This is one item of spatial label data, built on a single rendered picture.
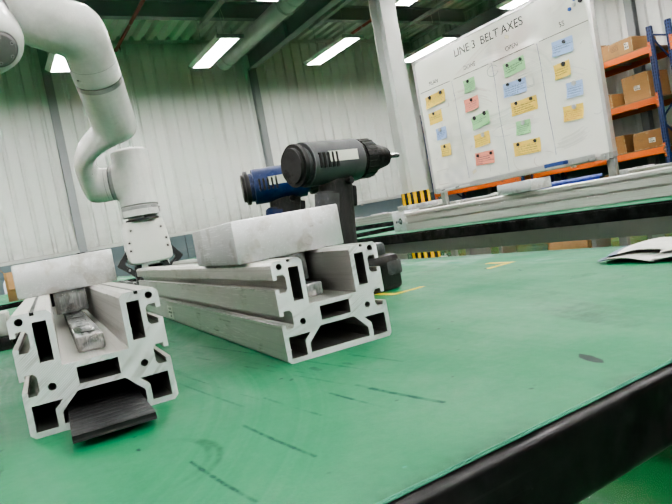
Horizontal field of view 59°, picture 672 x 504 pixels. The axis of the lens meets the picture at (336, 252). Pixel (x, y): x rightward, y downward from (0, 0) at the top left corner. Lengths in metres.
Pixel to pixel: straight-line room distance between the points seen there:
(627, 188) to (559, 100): 1.77
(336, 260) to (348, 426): 0.24
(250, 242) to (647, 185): 1.62
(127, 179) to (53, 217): 10.98
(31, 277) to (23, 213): 11.58
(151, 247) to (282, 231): 0.88
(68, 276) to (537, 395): 0.58
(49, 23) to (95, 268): 0.56
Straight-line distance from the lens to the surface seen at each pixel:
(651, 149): 11.09
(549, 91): 3.82
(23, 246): 12.34
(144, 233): 1.42
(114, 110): 1.30
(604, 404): 0.33
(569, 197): 2.18
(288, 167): 0.79
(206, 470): 0.32
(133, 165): 1.42
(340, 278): 0.54
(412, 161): 9.23
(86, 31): 1.22
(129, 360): 0.46
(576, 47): 3.72
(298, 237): 0.57
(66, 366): 0.46
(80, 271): 0.78
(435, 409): 0.33
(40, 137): 12.60
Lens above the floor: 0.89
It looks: 3 degrees down
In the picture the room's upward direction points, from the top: 10 degrees counter-clockwise
